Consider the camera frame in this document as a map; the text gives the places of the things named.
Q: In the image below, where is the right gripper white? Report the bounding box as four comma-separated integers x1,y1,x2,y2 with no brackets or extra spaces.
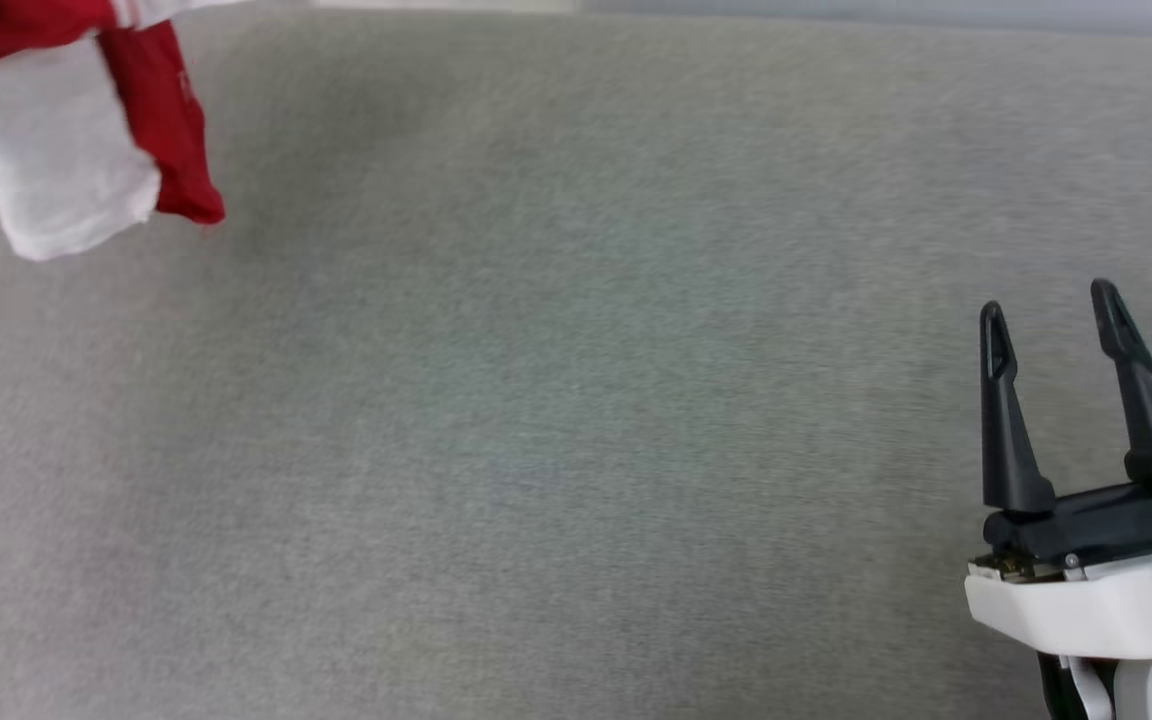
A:
965,279,1152,663

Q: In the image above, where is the red and white garment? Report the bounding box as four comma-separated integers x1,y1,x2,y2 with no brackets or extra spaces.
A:
0,0,227,263

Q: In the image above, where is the grey fabric sofa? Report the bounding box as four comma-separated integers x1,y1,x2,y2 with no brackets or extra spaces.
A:
0,5,1152,720

